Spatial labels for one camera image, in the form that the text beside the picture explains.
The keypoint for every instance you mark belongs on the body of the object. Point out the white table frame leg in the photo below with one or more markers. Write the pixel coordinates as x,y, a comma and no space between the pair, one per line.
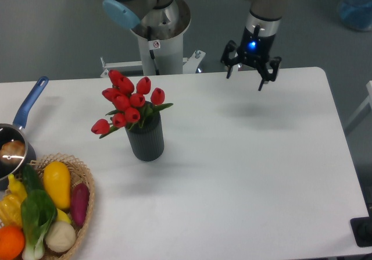
359,113

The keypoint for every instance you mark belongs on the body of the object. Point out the yellow squash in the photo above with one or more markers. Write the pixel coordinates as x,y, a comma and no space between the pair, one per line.
56,180

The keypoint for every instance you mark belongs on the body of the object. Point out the blue handled saucepan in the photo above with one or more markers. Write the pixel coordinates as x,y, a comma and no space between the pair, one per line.
14,131

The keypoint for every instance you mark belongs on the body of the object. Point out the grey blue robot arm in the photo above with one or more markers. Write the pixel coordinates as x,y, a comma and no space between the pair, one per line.
263,15

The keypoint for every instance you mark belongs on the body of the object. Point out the blue translucent bin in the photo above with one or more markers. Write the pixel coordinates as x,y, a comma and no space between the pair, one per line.
355,14

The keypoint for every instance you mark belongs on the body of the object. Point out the woven wicker basket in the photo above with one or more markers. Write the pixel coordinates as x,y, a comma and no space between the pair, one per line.
79,173

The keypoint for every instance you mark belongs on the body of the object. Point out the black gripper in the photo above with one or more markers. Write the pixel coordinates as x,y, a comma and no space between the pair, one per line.
254,52

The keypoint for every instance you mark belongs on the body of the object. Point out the beige garlic bulb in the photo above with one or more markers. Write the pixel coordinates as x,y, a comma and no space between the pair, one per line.
60,237

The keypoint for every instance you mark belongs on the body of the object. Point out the yellow bell pepper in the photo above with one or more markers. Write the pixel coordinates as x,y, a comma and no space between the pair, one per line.
11,211

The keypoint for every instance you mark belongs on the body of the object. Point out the purple eggplant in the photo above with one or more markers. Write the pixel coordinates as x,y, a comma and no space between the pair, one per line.
79,204

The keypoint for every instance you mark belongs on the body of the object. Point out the green bok choy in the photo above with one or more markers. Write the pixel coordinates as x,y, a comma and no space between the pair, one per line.
38,212

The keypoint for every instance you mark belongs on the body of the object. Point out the orange fruit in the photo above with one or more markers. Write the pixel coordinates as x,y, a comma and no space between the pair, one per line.
12,242

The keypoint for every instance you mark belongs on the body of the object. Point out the brown bread roll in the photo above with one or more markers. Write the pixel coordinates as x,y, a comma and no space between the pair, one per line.
12,153

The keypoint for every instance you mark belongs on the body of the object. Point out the dark grey ribbed vase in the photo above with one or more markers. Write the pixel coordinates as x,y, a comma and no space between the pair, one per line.
147,143

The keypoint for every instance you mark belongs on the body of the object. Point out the black device at table edge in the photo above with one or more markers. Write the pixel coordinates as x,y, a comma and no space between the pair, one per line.
361,228

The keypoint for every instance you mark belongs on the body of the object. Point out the red tulip bouquet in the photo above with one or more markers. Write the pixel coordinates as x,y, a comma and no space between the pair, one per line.
135,105

